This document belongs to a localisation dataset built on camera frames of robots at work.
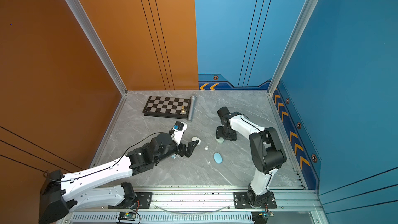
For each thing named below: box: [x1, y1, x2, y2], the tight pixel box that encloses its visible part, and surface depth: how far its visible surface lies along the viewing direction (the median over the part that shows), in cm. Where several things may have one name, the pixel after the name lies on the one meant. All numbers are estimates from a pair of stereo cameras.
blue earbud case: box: [212, 152, 223, 165], surface depth 87 cm
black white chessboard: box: [142, 95, 192, 120], surface depth 108 cm
